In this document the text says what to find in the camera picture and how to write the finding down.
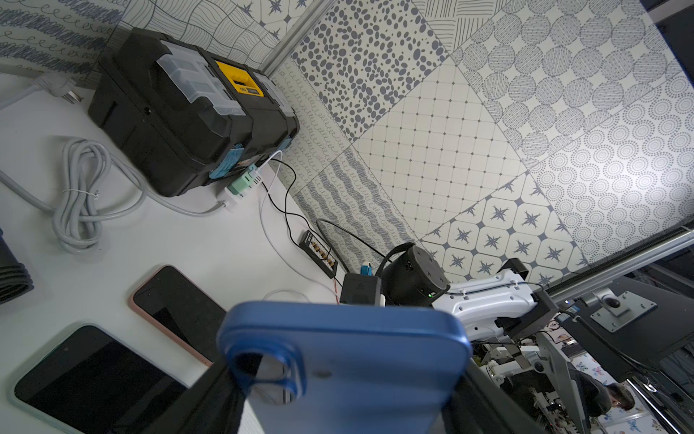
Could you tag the black terminal board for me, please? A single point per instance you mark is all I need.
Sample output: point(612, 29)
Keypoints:
point(321, 255)

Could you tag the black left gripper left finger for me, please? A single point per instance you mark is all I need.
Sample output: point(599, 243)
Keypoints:
point(213, 405)

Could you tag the black yellow toolbox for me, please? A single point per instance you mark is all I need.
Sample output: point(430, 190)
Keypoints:
point(185, 117)

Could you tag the green charger plugs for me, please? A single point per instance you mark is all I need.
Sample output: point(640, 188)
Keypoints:
point(247, 180)

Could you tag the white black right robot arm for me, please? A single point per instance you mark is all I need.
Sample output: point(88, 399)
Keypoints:
point(504, 306)

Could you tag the grey-green case phone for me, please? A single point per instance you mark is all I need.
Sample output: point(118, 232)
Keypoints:
point(86, 381)

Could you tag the blue phone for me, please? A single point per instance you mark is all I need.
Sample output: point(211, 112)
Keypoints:
point(318, 368)

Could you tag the white power strip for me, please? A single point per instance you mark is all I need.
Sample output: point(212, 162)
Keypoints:
point(231, 201)

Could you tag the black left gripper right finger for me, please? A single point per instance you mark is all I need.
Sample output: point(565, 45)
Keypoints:
point(476, 405)

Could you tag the pink case phone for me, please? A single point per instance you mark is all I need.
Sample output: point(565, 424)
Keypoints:
point(177, 307)

